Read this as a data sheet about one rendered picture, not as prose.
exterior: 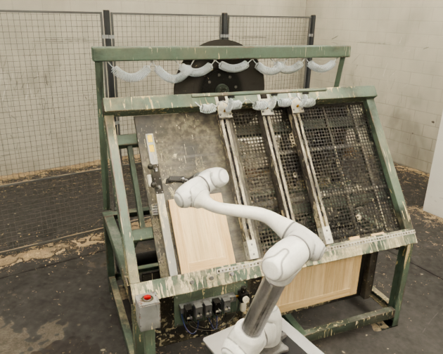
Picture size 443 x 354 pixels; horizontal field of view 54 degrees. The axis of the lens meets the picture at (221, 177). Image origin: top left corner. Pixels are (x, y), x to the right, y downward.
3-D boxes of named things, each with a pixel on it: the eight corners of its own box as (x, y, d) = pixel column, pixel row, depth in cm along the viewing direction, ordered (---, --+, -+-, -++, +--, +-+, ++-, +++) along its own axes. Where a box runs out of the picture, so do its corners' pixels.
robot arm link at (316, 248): (300, 215, 194) (284, 227, 184) (335, 238, 186) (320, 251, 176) (292, 237, 201) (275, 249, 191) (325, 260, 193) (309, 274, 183)
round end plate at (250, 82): (176, 142, 352) (174, 39, 324) (174, 140, 357) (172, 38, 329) (264, 135, 380) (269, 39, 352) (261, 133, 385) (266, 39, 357)
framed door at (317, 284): (259, 316, 336) (260, 318, 334) (263, 254, 316) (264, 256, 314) (354, 292, 368) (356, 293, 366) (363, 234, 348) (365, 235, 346)
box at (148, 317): (140, 333, 243) (138, 307, 236) (136, 320, 253) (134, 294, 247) (161, 329, 247) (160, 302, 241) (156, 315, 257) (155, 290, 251)
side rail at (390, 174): (395, 231, 345) (405, 229, 335) (358, 105, 369) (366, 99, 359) (403, 230, 348) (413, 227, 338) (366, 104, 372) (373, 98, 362)
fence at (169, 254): (169, 277, 273) (170, 276, 269) (144, 135, 294) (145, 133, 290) (176, 274, 275) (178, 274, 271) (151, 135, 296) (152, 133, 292)
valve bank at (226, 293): (181, 341, 263) (180, 309, 254) (174, 326, 275) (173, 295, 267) (254, 322, 281) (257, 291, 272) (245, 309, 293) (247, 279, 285)
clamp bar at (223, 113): (244, 260, 291) (258, 257, 270) (209, 100, 318) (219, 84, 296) (257, 258, 295) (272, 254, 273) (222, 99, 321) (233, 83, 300)
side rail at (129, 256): (128, 285, 269) (130, 284, 260) (103, 121, 294) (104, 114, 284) (137, 283, 272) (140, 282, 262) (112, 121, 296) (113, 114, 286)
